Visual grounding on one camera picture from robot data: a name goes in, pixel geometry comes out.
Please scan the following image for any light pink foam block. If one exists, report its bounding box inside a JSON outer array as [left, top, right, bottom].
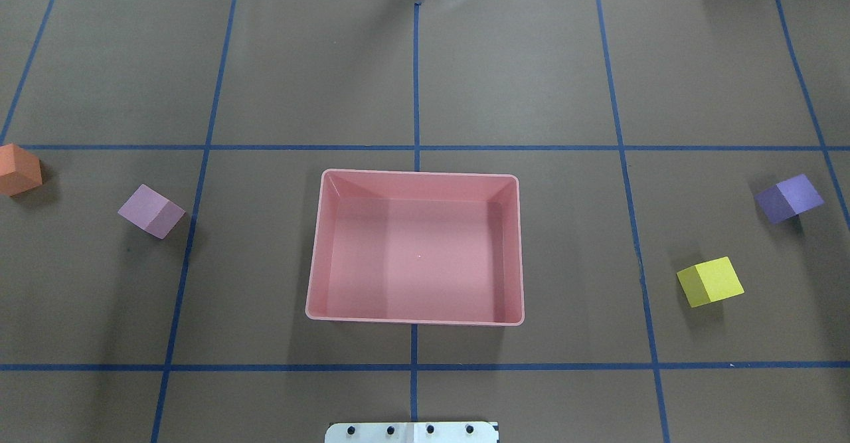
[[118, 185, 186, 240]]

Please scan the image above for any pink plastic bin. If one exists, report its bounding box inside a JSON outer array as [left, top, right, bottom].
[[305, 169, 525, 326]]

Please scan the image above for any yellow foam block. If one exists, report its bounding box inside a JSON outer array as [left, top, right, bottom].
[[676, 256, 744, 309]]

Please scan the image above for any purple foam block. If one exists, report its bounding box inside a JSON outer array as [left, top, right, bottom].
[[754, 173, 825, 223]]

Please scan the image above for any orange foam block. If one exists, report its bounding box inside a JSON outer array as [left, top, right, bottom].
[[1, 143, 43, 196]]

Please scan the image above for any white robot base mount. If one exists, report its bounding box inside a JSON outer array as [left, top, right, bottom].
[[324, 421, 501, 442]]

